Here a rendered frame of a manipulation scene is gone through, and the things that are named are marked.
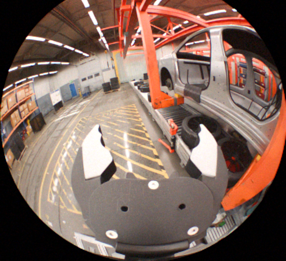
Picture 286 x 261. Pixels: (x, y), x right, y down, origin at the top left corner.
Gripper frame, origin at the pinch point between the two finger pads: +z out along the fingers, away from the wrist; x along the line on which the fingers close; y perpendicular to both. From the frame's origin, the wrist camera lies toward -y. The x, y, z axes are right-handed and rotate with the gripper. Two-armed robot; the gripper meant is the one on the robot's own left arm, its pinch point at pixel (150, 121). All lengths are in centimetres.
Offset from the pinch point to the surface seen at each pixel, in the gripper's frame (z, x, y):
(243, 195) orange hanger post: -19, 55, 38
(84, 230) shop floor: -59, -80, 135
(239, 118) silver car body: 43, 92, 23
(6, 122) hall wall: -40, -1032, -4
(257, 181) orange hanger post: -18, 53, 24
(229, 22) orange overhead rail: 167, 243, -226
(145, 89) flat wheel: 405, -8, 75
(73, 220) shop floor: -50, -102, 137
